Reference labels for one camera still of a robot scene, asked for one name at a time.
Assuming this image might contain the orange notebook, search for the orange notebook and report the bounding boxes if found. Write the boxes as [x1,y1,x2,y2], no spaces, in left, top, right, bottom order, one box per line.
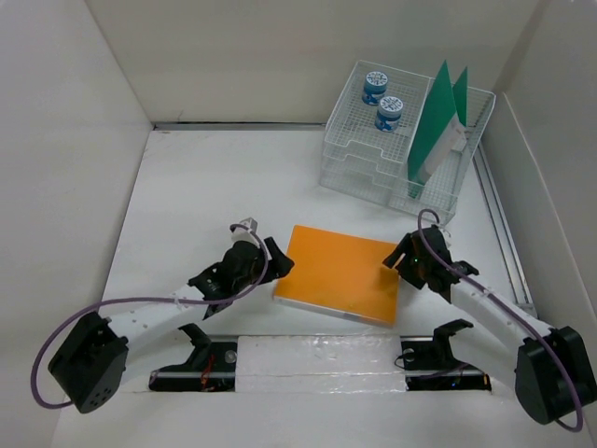
[273,225,399,328]

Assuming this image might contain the green notebook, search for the green notebook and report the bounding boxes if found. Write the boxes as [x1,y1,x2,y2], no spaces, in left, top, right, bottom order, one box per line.
[407,61,468,199]

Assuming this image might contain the blue white jar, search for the blue white jar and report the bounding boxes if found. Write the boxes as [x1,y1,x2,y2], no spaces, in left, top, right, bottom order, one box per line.
[374,96,404,133]
[362,71,388,105]

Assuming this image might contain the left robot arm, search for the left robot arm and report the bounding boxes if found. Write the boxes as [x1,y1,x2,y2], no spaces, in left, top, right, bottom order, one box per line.
[49,235,295,414]

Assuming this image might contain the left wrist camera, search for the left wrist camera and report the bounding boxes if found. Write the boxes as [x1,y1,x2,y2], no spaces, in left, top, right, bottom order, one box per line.
[230,217,258,245]

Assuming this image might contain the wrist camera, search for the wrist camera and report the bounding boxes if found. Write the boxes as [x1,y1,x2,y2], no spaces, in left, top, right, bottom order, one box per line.
[230,217,258,245]
[438,227,452,248]

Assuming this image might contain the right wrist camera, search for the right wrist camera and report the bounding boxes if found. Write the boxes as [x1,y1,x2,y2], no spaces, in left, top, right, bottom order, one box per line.
[438,227,452,248]

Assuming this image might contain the white wire desk organizer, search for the white wire desk organizer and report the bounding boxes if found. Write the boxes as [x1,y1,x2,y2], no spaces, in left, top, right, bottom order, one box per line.
[319,61,495,225]

